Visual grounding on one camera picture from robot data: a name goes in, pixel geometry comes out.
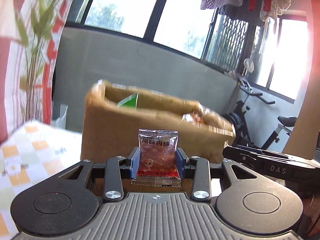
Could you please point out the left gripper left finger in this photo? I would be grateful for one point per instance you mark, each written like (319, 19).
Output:
(117, 169)

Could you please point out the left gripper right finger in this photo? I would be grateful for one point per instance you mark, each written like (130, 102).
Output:
(196, 169)

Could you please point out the clear red jerky packet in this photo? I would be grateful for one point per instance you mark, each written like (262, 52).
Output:
(157, 162)

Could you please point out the green cracker snack bag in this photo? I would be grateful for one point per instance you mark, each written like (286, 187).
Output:
(130, 101)

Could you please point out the clear bread bag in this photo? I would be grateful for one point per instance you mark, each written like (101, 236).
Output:
(203, 116)

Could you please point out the brown cardboard box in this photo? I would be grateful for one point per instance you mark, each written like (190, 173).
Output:
(109, 130)

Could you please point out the checkered floral tablecloth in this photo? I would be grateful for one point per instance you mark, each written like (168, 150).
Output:
(30, 155)

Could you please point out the printed backdrop curtain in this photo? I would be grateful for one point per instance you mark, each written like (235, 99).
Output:
(30, 35)

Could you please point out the white hanging garment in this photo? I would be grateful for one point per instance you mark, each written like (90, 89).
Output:
(277, 2)

